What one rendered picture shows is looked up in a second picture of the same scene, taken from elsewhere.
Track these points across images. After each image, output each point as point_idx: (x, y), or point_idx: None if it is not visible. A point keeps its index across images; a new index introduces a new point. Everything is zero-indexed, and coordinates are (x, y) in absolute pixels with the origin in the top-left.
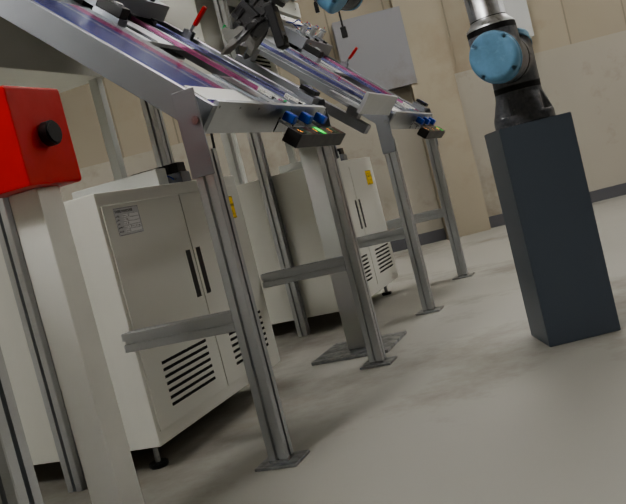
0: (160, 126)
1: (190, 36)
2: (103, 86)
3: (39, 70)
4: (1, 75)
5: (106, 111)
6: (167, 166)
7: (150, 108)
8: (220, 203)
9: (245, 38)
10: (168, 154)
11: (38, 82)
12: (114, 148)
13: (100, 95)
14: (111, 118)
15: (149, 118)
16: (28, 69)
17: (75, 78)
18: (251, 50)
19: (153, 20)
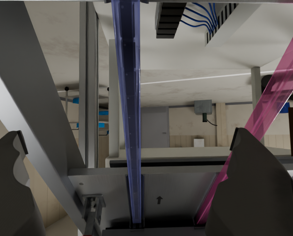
0: (91, 89)
1: (98, 208)
2: (109, 149)
3: (206, 156)
4: (224, 153)
5: (115, 124)
6: (184, 7)
7: (96, 113)
8: None
9: (247, 210)
10: (89, 55)
11: (168, 153)
12: (118, 89)
13: (118, 140)
14: (110, 118)
15: (97, 102)
16: (220, 156)
17: (142, 156)
18: (21, 158)
19: (132, 227)
